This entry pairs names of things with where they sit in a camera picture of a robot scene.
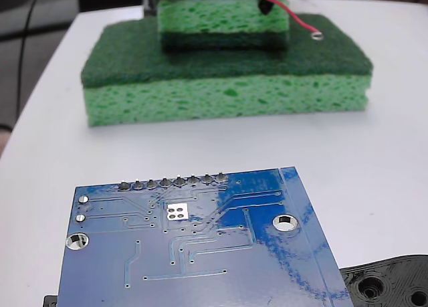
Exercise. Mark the large green sponge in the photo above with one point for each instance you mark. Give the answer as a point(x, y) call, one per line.
point(227, 93)

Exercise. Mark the black plastic bracket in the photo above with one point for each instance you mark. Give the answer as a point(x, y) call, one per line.
point(394, 273)

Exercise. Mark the small green sponge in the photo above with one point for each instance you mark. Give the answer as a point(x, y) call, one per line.
point(214, 19)

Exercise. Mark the blue circuit board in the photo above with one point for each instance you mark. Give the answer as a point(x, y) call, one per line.
point(200, 253)

